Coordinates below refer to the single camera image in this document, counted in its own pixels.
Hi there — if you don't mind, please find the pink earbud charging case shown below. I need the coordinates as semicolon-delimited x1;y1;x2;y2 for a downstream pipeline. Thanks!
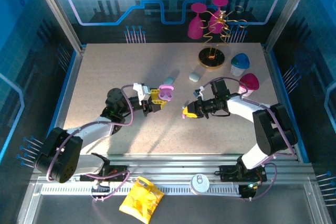
158;84;175;102

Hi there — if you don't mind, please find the pink-lid white yogurt cup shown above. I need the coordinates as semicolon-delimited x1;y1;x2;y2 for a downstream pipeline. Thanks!
238;73;260;97

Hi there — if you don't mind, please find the blue-lid white yogurt cup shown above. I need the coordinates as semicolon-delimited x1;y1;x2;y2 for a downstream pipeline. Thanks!
230;52;250;77

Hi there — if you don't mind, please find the silver tin can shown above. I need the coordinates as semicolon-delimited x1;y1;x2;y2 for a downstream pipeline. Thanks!
189;173;211;195

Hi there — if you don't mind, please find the pink plastic goblet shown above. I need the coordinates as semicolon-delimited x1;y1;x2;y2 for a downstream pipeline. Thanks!
187;2;208;39
208;0;228;35

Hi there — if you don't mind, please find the small black control board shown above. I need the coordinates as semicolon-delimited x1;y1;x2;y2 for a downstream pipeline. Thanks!
239;182;260;199

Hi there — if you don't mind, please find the yellow snack bag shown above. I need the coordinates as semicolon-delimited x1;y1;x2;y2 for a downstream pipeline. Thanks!
119;176;165;224

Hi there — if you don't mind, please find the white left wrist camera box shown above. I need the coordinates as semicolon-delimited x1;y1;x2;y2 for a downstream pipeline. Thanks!
132;82;152;101

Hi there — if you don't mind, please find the gold wire jewelry stand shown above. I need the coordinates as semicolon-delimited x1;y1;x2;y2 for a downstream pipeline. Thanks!
197;5;249;70

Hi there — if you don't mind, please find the aluminium mounting rail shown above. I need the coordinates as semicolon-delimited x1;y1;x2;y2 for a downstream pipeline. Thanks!
33;154;316;183

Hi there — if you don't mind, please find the white slotted cable duct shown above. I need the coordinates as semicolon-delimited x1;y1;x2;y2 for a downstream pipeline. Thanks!
40;185;241;196

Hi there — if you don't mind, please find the aluminium frame post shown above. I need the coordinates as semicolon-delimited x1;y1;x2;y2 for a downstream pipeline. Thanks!
29;0;86;53
263;0;317;51

